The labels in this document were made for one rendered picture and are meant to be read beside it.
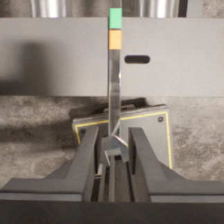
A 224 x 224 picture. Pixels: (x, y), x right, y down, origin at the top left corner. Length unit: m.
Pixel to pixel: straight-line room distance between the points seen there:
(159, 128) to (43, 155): 1.13
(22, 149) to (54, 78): 1.61
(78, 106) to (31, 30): 1.24
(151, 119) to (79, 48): 0.97
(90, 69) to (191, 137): 1.52
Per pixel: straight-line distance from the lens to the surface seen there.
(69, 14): 0.52
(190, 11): 0.66
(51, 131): 1.58
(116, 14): 0.20
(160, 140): 1.20
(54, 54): 0.21
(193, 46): 0.22
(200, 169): 1.88
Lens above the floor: 1.36
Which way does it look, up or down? 75 degrees down
